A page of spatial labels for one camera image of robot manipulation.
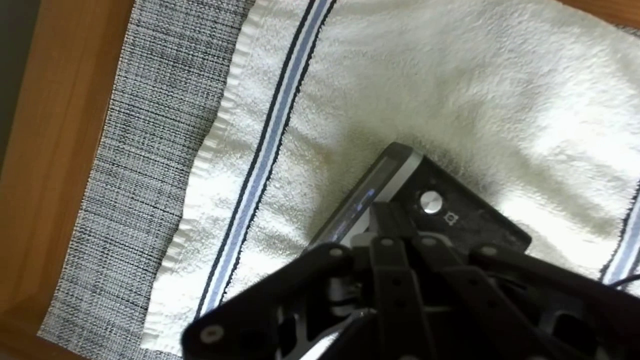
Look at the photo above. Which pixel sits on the wooden side table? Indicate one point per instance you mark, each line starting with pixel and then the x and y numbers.
pixel 42 187

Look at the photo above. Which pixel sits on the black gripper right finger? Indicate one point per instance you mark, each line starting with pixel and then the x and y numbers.
pixel 534 310

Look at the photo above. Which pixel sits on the grey woven placemat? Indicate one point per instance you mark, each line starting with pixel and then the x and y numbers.
pixel 166 91

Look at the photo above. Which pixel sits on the white striped towel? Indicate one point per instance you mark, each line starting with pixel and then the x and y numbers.
pixel 528 103

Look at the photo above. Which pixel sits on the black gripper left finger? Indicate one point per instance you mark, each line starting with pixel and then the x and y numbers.
pixel 358 300

